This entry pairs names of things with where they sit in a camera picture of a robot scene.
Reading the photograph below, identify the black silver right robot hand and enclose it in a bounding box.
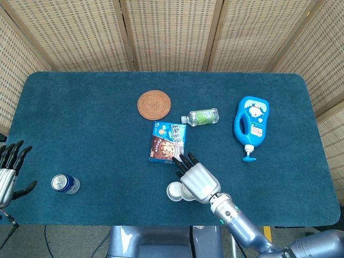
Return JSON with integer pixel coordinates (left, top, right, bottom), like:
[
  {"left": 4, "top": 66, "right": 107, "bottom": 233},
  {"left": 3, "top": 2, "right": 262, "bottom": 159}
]
[{"left": 171, "top": 152, "right": 221, "bottom": 202}]

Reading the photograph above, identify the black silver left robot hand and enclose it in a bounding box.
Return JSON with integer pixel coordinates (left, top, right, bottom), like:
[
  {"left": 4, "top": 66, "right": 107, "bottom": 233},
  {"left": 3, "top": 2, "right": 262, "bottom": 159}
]
[{"left": 0, "top": 140, "right": 38, "bottom": 209}]

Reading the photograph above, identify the blue chocolate cookie box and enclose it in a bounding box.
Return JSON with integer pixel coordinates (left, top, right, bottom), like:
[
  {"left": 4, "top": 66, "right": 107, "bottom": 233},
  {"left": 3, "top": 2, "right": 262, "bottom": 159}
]
[{"left": 148, "top": 121, "right": 188, "bottom": 165}]

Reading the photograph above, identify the blue soda can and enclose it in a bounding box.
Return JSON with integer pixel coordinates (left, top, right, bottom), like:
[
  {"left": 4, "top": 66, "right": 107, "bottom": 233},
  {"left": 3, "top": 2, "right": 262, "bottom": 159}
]
[{"left": 51, "top": 174, "right": 81, "bottom": 195}]

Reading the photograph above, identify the clear bottle green label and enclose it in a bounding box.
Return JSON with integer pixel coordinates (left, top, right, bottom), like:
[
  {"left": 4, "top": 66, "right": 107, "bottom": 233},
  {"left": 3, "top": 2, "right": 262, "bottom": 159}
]
[{"left": 181, "top": 107, "right": 220, "bottom": 127}]

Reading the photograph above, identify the grey blue robot torso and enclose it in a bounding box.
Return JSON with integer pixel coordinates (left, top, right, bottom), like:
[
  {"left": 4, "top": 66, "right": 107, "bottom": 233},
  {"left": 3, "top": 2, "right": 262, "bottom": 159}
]
[{"left": 107, "top": 225, "right": 224, "bottom": 258}]

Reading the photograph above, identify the blue pump detergent bottle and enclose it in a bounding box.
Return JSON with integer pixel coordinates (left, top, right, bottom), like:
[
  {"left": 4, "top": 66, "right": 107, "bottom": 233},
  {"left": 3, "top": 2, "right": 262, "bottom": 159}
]
[{"left": 233, "top": 96, "right": 270, "bottom": 162}]

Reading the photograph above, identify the round woven rattan coaster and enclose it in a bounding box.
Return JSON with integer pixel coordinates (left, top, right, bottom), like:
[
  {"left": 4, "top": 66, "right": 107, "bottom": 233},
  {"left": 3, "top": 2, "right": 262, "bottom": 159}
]
[{"left": 137, "top": 90, "right": 172, "bottom": 121}]

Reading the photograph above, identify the dark blue table mat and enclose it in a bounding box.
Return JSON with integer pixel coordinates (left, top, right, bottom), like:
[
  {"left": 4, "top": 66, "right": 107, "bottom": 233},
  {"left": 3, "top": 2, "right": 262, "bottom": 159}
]
[{"left": 0, "top": 71, "right": 341, "bottom": 227}]

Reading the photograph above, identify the woven bamboo folding screen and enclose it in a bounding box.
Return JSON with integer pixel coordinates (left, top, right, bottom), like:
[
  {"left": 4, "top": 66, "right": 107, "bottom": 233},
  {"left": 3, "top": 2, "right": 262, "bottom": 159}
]
[{"left": 0, "top": 0, "right": 344, "bottom": 205}]

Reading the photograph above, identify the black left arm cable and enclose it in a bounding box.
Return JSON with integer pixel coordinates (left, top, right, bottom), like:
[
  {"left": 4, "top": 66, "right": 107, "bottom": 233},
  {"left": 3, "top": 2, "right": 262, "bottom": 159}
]
[{"left": 0, "top": 208, "right": 20, "bottom": 244}]

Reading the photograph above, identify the blue floor cable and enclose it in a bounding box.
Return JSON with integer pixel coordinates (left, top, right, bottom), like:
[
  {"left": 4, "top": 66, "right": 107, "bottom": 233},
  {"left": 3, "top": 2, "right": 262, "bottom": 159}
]
[{"left": 44, "top": 225, "right": 56, "bottom": 258}]

